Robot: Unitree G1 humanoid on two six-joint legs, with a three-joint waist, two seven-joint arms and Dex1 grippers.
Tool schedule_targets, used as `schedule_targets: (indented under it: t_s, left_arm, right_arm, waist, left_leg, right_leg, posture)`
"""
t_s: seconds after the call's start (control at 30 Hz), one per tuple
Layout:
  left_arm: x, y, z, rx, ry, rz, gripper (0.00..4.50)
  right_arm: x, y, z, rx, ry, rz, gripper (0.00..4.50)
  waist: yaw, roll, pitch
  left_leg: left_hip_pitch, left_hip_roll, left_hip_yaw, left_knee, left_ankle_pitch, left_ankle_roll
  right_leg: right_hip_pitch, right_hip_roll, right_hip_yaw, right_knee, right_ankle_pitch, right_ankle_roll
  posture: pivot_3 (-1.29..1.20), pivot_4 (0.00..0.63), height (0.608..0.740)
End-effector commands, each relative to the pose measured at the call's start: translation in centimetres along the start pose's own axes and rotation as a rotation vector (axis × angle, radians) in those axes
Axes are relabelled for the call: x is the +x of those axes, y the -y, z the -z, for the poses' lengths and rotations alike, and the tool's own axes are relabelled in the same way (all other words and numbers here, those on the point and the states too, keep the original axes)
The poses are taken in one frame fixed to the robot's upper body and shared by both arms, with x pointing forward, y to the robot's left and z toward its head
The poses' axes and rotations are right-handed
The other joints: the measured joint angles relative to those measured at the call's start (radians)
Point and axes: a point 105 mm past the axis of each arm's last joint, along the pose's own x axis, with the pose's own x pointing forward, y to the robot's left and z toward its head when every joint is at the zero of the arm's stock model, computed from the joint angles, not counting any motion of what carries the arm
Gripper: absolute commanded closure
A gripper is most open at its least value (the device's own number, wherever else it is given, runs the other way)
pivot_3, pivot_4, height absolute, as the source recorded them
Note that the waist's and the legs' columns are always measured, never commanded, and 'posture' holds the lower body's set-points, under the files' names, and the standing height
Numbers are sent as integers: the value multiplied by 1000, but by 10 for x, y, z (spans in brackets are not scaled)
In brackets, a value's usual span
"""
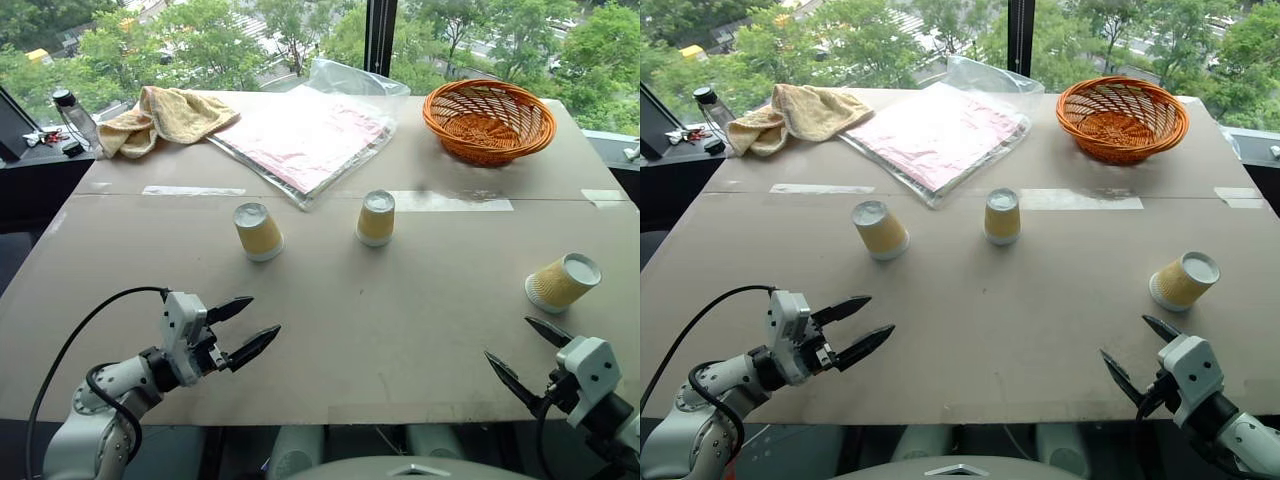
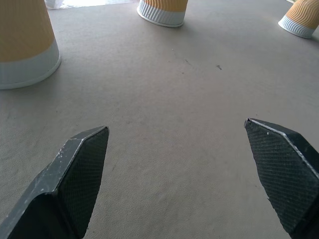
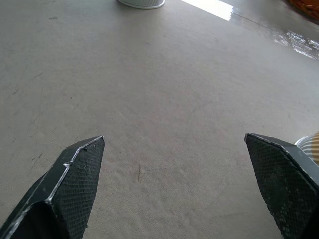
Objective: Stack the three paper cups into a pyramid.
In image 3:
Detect orange woven basket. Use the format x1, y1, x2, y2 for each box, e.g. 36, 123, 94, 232
284, 0, 319, 22

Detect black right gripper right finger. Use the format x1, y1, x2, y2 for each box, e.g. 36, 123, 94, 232
244, 132, 319, 239

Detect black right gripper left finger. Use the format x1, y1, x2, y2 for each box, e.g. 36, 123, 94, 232
0, 135, 105, 239

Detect striped tan bowl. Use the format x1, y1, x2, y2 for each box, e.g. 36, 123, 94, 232
294, 132, 319, 167

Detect white ribbed bowl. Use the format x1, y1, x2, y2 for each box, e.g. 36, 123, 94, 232
116, 0, 166, 10

